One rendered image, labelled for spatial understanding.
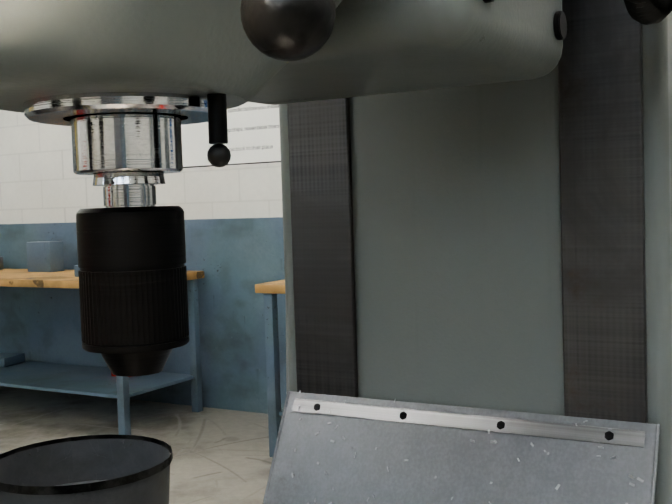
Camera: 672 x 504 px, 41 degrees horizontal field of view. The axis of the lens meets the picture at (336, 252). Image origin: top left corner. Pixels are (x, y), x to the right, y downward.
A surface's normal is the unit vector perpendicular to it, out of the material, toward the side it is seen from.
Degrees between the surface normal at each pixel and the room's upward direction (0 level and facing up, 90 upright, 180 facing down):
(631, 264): 90
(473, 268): 90
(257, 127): 90
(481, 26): 117
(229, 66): 124
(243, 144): 90
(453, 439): 63
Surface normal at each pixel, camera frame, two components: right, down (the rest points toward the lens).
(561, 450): -0.46, -0.37
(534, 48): 0.79, 0.45
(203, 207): -0.50, 0.06
